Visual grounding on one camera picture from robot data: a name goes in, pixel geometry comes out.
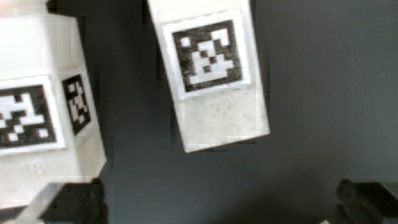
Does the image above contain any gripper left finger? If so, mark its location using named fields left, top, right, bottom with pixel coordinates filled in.
left=39, top=179, right=110, bottom=224

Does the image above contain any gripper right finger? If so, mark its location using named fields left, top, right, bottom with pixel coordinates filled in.
left=334, top=179, right=398, bottom=224

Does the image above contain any white leg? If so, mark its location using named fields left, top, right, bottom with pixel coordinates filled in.
left=0, top=14, right=106, bottom=209
left=147, top=0, right=270, bottom=152

